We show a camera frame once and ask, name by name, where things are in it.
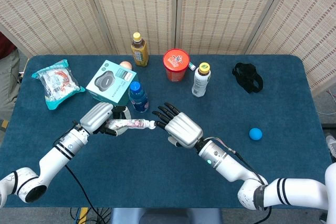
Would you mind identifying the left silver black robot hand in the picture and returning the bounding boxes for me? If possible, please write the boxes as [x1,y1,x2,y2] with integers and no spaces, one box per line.
[79,102,132,137]

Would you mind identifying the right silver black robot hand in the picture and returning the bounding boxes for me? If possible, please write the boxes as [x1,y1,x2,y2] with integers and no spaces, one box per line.
[152,102,204,148]

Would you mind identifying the floral white toothpaste tube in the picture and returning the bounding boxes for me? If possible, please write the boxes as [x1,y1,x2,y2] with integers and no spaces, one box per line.
[104,118,158,131]

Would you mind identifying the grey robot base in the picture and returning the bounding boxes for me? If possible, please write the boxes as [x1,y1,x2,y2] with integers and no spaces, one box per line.
[110,207,223,224]

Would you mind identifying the white bottle with yellow cap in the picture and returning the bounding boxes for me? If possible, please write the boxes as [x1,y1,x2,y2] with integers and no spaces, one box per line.
[191,62,212,98]

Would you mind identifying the teal speaker box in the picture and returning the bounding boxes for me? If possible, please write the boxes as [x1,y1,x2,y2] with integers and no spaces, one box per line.
[86,59,139,107]

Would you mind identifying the blue drink bottle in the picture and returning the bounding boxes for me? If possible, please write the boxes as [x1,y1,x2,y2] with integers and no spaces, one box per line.
[128,81,150,113]

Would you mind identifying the teal snack bag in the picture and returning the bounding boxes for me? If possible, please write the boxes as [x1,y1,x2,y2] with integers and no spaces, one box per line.
[31,59,86,111]

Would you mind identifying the blue table cloth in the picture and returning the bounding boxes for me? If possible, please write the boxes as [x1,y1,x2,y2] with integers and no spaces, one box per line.
[0,55,334,210]

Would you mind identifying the orange paper cup with lid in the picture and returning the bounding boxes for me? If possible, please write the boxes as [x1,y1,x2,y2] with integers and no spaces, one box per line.
[162,48,191,82]

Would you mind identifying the blue ball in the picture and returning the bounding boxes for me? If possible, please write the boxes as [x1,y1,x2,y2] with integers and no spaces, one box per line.
[248,127,263,141]

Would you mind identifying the yellow tea bottle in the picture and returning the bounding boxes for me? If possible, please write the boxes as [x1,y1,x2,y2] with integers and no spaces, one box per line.
[131,32,150,68]

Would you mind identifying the person in red shirt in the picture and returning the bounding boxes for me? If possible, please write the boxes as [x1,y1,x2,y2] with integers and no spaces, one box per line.
[0,31,21,130]

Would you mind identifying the woven folding screen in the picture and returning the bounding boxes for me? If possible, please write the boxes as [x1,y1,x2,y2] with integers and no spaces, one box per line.
[0,0,336,96]

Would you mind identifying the white sneaker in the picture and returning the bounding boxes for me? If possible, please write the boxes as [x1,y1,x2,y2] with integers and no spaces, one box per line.
[325,134,336,162]

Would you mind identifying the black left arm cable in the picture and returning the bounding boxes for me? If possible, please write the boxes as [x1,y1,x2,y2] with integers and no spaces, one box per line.
[64,165,106,224]

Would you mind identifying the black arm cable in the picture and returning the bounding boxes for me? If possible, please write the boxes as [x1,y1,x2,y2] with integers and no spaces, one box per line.
[64,165,106,224]
[209,136,272,224]

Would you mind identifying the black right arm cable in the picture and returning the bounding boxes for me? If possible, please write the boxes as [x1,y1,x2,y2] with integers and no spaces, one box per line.
[209,136,272,224]

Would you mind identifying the black strap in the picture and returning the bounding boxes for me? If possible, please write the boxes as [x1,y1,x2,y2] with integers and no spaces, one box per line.
[232,62,264,94]

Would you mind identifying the floor cable bundle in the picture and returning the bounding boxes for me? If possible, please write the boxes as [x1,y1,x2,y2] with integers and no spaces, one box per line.
[69,207,112,224]

